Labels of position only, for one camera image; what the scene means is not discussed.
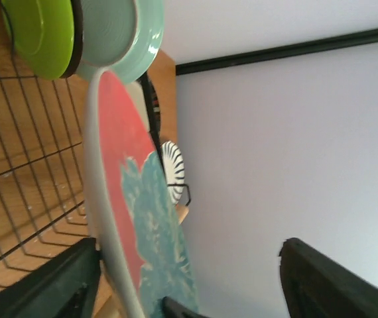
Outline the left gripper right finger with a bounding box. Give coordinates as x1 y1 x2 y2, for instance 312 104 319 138
279 238 378 317

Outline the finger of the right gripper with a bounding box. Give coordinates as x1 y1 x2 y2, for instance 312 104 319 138
161 297 207 318

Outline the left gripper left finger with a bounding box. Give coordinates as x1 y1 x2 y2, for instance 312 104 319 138
0 238 101 317

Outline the red and teal flower plate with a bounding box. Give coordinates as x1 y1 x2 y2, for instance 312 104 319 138
83 69 199 317

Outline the black wire dish rack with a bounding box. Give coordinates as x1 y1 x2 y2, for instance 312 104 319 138
0 0 193 295

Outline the green striped rim plate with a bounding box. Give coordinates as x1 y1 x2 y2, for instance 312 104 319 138
161 140 185 205

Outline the plain lime green plate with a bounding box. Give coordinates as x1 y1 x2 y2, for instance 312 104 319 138
1 0 75 80

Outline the mint green flower plate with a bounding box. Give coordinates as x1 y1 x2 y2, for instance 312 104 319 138
76 0 164 84

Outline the dark red flower plate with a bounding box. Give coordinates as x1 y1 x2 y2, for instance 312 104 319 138
60 0 84 79

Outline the black rimmed beige plate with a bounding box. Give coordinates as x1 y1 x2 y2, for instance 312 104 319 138
125 72 160 147

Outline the right black frame post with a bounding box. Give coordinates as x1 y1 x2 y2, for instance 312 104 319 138
176 28 378 76

